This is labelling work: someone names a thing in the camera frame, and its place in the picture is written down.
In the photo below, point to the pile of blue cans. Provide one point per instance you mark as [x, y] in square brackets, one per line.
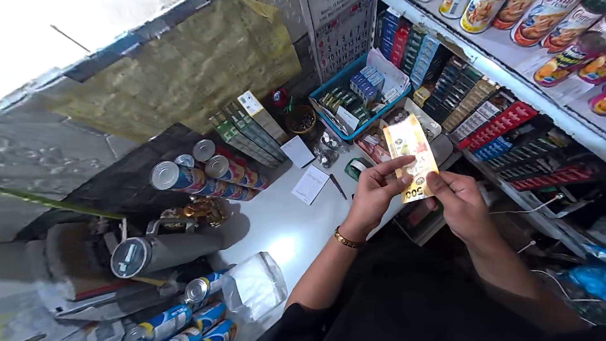
[170, 322]

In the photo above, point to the person's right thumb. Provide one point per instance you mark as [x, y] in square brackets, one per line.
[438, 186]

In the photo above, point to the white plastic bag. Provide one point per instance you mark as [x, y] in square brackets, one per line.
[255, 286]

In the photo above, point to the blue plastic basket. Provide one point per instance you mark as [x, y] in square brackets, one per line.
[348, 136]

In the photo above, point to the stack of small blue boxes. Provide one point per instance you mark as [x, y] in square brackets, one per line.
[365, 86]

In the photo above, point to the black pen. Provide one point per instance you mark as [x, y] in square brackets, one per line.
[338, 186]

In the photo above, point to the person's left forearm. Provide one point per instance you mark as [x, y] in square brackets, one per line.
[326, 267]

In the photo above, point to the white wall calendar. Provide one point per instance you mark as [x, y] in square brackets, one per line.
[340, 40]

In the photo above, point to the yellow crumpled wall sheet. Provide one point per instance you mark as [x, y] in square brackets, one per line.
[189, 66]

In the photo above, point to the clear bag of small items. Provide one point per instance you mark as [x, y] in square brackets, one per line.
[326, 154]

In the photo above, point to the white paper with writing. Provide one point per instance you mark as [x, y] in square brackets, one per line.
[310, 184]

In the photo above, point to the green strip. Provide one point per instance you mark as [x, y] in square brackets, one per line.
[57, 204]

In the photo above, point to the person's right hand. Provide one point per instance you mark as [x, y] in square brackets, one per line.
[466, 203]

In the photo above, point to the stack of tin cans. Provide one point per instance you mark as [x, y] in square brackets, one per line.
[189, 177]

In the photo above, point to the person's body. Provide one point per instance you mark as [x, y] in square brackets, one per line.
[416, 293]

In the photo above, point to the long white-topped box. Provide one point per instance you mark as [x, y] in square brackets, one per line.
[258, 111]

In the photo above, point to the white card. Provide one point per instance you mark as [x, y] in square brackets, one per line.
[347, 119]

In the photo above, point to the person's right fingers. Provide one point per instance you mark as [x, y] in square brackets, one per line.
[457, 179]

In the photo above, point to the drawer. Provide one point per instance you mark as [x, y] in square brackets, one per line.
[423, 229]

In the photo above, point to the shelf with packs and cans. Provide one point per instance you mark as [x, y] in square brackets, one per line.
[502, 66]

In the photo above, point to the blue plastic bag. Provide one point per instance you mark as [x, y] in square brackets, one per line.
[588, 279]

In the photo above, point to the round brown basket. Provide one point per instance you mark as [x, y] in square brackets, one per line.
[307, 125]

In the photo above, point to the pile of green packs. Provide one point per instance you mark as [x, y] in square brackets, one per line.
[337, 99]

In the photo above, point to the blank white paper slip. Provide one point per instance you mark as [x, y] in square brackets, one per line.
[298, 152]

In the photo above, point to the white printed paper sheet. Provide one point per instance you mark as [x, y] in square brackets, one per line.
[390, 75]

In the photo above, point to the row of long green cartons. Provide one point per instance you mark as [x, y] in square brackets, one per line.
[246, 137]

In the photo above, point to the white tray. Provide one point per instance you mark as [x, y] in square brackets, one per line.
[431, 127]

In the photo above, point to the person's right forearm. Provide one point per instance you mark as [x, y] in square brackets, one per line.
[511, 274]

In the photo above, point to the yellow banknote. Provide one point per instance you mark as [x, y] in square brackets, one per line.
[408, 142]

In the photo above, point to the golden brown wrapped packets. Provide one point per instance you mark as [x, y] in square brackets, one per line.
[203, 211]

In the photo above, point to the green tape roll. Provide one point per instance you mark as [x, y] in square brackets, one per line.
[349, 169]

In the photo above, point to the person's left hand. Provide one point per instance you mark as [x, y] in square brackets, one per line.
[371, 201]

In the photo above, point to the person's left index finger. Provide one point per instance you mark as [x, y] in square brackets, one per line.
[395, 164]

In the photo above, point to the black board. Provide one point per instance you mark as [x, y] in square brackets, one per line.
[113, 184]

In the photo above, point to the person's left thumb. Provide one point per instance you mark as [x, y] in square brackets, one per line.
[400, 183]

